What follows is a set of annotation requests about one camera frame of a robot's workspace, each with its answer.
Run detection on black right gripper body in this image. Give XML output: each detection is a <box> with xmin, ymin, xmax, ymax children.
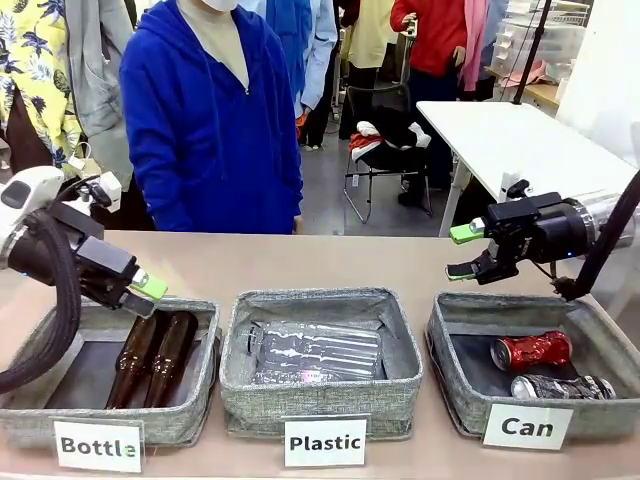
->
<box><xmin>487</xmin><ymin>192</ymin><xmax>591</xmax><ymax>276</ymax></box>

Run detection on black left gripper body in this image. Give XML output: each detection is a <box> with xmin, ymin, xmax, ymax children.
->
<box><xmin>7</xmin><ymin>202</ymin><xmax>140</xmax><ymax>310</ymax></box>

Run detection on brown glass bottle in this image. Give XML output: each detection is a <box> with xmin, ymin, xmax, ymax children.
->
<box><xmin>104</xmin><ymin>310</ymin><xmax>160</xmax><ymax>410</ymax></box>
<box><xmin>143</xmin><ymin>310</ymin><xmax>200</xmax><ymax>409</ymax></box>

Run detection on crushed red can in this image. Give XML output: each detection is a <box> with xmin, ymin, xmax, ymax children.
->
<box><xmin>489</xmin><ymin>329</ymin><xmax>574</xmax><ymax>372</ymax></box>

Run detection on crushed black can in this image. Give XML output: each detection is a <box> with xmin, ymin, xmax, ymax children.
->
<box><xmin>509</xmin><ymin>373</ymin><xmax>617</xmax><ymax>401</ymax></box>

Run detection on small clear water bottle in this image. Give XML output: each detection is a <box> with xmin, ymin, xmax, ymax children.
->
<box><xmin>252</xmin><ymin>367</ymin><xmax>326</xmax><ymax>386</ymax></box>

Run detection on large clear plastic bottle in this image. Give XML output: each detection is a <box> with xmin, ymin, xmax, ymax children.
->
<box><xmin>241</xmin><ymin>319</ymin><xmax>385</xmax><ymax>386</ymax></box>

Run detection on person's right forearm blue sleeve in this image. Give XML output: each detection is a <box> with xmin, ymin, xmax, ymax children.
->
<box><xmin>124</xmin><ymin>149</ymin><xmax>164</xmax><ymax>232</ymax></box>

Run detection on person's left forearm blue sleeve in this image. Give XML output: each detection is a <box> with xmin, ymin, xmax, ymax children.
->
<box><xmin>277</xmin><ymin>124</ymin><xmax>305</xmax><ymax>219</ymax></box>

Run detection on grey fabric basket can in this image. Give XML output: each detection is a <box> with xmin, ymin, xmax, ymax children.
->
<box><xmin>424</xmin><ymin>291</ymin><xmax>640</xmax><ymax>441</ymax></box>

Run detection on grey fabric basket bottle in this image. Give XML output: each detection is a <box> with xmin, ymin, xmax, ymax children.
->
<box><xmin>0</xmin><ymin>295</ymin><xmax>222</xmax><ymax>449</ymax></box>

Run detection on white sign reading Can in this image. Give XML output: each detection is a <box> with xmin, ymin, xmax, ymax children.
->
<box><xmin>481</xmin><ymin>402</ymin><xmax>575</xmax><ymax>451</ymax></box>

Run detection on grey fabric basket plastic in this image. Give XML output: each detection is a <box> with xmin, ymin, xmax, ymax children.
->
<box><xmin>219</xmin><ymin>286</ymin><xmax>424</xmax><ymax>441</ymax></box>

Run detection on white side table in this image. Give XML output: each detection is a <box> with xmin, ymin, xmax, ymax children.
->
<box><xmin>416</xmin><ymin>101</ymin><xmax>640</xmax><ymax>237</ymax></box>

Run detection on black and white garment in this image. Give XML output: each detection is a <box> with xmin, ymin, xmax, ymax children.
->
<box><xmin>357</xmin><ymin>107</ymin><xmax>432</xmax><ymax>151</ymax></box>

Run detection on wooden desk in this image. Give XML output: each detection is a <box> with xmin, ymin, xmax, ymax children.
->
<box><xmin>484</xmin><ymin>67</ymin><xmax>561</xmax><ymax>110</ymax></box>

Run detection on red orange garment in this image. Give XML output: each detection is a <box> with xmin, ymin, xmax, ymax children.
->
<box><xmin>348</xmin><ymin>132</ymin><xmax>387</xmax><ymax>162</ymax></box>

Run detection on brown skirt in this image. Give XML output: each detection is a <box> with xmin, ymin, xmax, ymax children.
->
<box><xmin>0</xmin><ymin>89</ymin><xmax>56</xmax><ymax>176</ymax></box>

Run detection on white sign reading Bottle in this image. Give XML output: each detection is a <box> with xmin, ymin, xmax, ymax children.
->
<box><xmin>49</xmin><ymin>416</ymin><xmax>146</xmax><ymax>474</ymax></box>

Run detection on pink cloth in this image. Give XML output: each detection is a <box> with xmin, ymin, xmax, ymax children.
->
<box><xmin>501</xmin><ymin>59</ymin><xmax>550</xmax><ymax>89</ymax></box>

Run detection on person in blue hoodie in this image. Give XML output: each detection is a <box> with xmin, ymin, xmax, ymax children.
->
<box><xmin>119</xmin><ymin>0</ymin><xmax>305</xmax><ymax>235</ymax></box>

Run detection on black folding chair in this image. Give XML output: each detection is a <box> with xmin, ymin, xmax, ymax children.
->
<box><xmin>344</xmin><ymin>83</ymin><xmax>435</xmax><ymax>224</ymax></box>

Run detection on black stand pole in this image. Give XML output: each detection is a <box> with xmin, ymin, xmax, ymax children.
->
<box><xmin>513</xmin><ymin>0</ymin><xmax>554</xmax><ymax>105</ymax></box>

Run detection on pink hanging garment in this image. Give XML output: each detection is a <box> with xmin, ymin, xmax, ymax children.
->
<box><xmin>462</xmin><ymin>0</ymin><xmax>490</xmax><ymax>94</ymax></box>

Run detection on white plastic storage drawers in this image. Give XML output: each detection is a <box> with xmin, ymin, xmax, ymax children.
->
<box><xmin>491</xmin><ymin>17</ymin><xmax>587</xmax><ymax>79</ymax></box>

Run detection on grey hanging hoodie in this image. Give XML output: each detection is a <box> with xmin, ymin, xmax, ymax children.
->
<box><xmin>64</xmin><ymin>0</ymin><xmax>136</xmax><ymax>190</ymax></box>

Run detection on yellow floral shirt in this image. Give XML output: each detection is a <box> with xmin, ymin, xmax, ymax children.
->
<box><xmin>0</xmin><ymin>0</ymin><xmax>84</xmax><ymax>174</ymax></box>

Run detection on white sign reading Plastic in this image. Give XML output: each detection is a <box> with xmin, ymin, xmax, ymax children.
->
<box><xmin>281</xmin><ymin>413</ymin><xmax>371</xmax><ymax>469</ymax></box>

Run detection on light blue shirt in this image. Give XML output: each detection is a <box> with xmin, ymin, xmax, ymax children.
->
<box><xmin>298</xmin><ymin>0</ymin><xmax>340</xmax><ymax>151</ymax></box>

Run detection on blue hanging garment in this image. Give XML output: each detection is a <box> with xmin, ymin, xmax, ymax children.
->
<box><xmin>264</xmin><ymin>0</ymin><xmax>314</xmax><ymax>61</ymax></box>

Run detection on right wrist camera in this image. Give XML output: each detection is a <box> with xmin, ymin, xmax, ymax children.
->
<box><xmin>499</xmin><ymin>172</ymin><xmax>531</xmax><ymax>202</ymax></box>

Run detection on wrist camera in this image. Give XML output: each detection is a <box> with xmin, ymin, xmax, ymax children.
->
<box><xmin>84</xmin><ymin>171</ymin><xmax>123</xmax><ymax>214</ymax></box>
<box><xmin>499</xmin><ymin>172</ymin><xmax>531</xmax><ymax>202</ymax></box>

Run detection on left arm black cable sleeve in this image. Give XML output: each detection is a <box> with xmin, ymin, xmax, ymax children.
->
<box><xmin>0</xmin><ymin>209</ymin><xmax>85</xmax><ymax>395</ymax></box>

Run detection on arm black cable sleeve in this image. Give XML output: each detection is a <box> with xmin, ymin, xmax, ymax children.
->
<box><xmin>0</xmin><ymin>209</ymin><xmax>85</xmax><ymax>395</ymax></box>
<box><xmin>552</xmin><ymin>169</ymin><xmax>640</xmax><ymax>302</ymax></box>

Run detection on right arm black cable sleeve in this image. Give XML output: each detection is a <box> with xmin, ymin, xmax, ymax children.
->
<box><xmin>552</xmin><ymin>169</ymin><xmax>640</xmax><ymax>302</ymax></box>

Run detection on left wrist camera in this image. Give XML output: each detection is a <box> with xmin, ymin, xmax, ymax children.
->
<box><xmin>84</xmin><ymin>171</ymin><xmax>123</xmax><ymax>214</ymax></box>

